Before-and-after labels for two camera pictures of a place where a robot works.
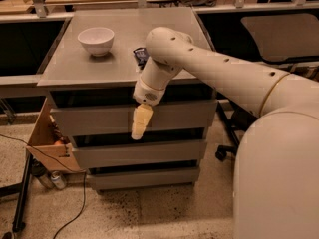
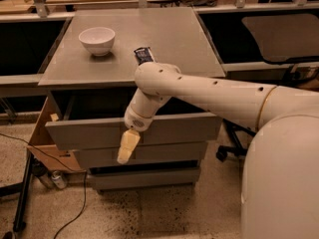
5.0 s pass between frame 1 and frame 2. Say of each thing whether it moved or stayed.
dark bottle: stayed
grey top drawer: moved
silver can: stayed
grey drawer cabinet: stayed
